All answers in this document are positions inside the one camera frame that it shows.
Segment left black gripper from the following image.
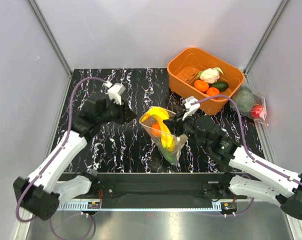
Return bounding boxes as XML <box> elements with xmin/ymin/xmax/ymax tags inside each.
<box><xmin>97</xmin><ymin>96</ymin><xmax>138</xmax><ymax>126</ymax></box>

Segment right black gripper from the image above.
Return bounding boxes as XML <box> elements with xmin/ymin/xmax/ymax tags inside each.
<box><xmin>163</xmin><ymin>109</ymin><xmax>208</xmax><ymax>150</ymax></box>

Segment yellow fake bananas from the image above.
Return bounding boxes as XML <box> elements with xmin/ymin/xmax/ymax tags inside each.
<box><xmin>139</xmin><ymin>106</ymin><xmax>175</xmax><ymax>152</ymax></box>

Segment clear polka dot zip bag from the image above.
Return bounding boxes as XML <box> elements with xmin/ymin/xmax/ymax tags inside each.
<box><xmin>139</xmin><ymin>106</ymin><xmax>188</xmax><ymax>166</ymax></box>

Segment green fake cucumber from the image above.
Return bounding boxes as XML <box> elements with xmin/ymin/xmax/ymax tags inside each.
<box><xmin>163</xmin><ymin>151</ymin><xmax>175</xmax><ymax>164</ymax></box>

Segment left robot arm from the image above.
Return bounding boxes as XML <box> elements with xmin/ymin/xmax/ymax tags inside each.
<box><xmin>13</xmin><ymin>85</ymin><xmax>136</xmax><ymax>221</ymax></box>

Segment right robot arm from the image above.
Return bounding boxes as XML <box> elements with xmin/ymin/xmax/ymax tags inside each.
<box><xmin>163</xmin><ymin>115</ymin><xmax>302</xmax><ymax>220</ymax></box>

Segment dark green fake avocado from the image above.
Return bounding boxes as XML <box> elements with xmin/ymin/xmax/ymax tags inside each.
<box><xmin>210</xmin><ymin>81</ymin><xmax>229</xmax><ymax>92</ymax></box>

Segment white fake cauliflower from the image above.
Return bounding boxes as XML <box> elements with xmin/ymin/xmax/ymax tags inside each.
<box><xmin>196</xmin><ymin>67</ymin><xmax>224</xmax><ymax>84</ymax></box>

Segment green fake melon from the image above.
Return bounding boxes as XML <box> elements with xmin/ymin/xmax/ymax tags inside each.
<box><xmin>232</xmin><ymin>89</ymin><xmax>255</xmax><ymax>113</ymax></box>

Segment red fake apple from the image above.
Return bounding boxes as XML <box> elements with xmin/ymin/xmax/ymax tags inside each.
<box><xmin>250</xmin><ymin>105</ymin><xmax>264</xmax><ymax>119</ymax></box>

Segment orange plastic basket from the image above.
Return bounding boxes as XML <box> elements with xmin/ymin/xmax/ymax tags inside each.
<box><xmin>167</xmin><ymin>47</ymin><xmax>245</xmax><ymax>115</ymax></box>

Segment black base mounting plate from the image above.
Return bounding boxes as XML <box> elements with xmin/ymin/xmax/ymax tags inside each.
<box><xmin>62</xmin><ymin>173</ymin><xmax>235</xmax><ymax>206</ymax></box>

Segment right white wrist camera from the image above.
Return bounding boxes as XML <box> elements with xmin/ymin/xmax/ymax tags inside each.
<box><xmin>182</xmin><ymin>96</ymin><xmax>201</xmax><ymax>121</ymax></box>

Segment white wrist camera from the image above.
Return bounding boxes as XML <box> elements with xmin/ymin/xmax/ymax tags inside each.
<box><xmin>182</xmin><ymin>96</ymin><xmax>201</xmax><ymax>121</ymax></box>
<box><xmin>107</xmin><ymin>83</ymin><xmax>126</xmax><ymax>105</ymax></box>

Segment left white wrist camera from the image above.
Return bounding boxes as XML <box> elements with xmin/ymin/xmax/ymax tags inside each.
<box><xmin>107</xmin><ymin>83</ymin><xmax>126</xmax><ymax>105</ymax></box>

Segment slotted cable duct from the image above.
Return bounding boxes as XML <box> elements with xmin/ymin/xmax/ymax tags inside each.
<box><xmin>57</xmin><ymin>199</ymin><xmax>222</xmax><ymax>212</ymax></box>

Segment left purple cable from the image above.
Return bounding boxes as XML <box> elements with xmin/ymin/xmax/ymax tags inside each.
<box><xmin>15</xmin><ymin>76</ymin><xmax>111</xmax><ymax>223</ymax></box>

